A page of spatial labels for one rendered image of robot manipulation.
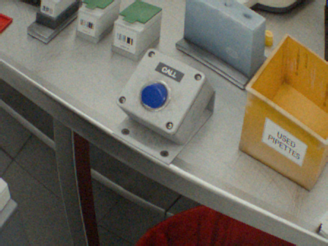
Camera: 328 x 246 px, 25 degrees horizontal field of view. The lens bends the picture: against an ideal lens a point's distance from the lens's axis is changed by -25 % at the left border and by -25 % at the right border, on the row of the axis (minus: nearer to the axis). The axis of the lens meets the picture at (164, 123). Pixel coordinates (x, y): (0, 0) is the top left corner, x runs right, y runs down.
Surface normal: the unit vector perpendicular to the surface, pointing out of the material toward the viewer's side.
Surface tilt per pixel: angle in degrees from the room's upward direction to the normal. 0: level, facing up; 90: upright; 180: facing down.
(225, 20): 90
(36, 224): 0
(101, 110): 0
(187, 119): 90
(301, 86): 90
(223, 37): 90
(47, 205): 0
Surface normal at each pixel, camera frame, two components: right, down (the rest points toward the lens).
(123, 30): -0.55, 0.62
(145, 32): 0.83, 0.45
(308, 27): 0.06, -0.64
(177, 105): -0.23, -0.25
